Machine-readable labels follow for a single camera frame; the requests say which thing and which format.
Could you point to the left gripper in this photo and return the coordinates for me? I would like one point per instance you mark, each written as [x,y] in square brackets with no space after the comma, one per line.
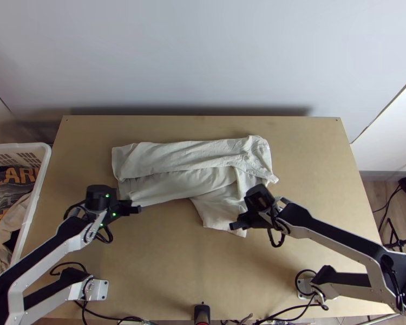
[124,209]

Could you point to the white t-shirt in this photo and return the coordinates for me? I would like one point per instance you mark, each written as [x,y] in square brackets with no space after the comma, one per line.
[189,166]

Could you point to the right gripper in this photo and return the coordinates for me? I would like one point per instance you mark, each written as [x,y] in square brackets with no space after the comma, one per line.
[257,219]

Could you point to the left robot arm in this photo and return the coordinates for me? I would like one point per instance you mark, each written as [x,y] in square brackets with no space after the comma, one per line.
[54,245]

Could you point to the white laundry basket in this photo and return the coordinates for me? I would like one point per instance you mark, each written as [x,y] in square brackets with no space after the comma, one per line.
[37,176]

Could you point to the heap of clothes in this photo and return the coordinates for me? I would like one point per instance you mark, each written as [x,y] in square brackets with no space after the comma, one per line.
[10,203]

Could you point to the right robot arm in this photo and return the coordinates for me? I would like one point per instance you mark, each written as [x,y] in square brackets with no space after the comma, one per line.
[324,233]

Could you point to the black tripod stand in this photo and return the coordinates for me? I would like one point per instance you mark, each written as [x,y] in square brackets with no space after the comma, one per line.
[397,242]

